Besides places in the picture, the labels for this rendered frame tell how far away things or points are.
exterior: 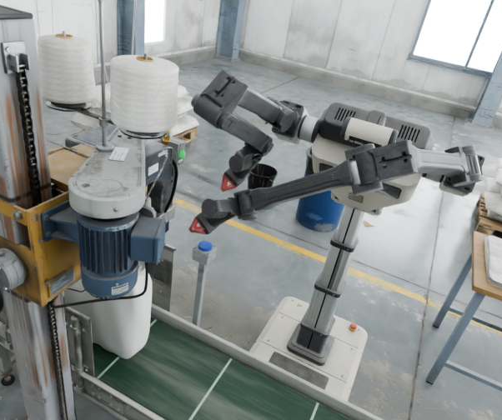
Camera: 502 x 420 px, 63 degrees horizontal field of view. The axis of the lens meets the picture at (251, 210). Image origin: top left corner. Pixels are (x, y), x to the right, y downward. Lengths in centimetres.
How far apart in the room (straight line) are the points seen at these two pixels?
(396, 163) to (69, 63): 84
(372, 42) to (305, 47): 139
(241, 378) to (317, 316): 47
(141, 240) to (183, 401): 94
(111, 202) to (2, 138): 28
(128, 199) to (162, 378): 107
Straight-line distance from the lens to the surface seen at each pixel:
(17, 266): 124
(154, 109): 104
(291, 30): 963
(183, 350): 201
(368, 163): 100
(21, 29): 107
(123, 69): 103
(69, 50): 120
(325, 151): 149
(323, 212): 360
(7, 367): 239
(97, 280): 116
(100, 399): 196
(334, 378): 222
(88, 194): 102
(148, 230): 109
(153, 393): 188
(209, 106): 104
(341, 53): 933
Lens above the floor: 192
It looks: 30 degrees down
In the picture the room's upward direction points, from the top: 10 degrees clockwise
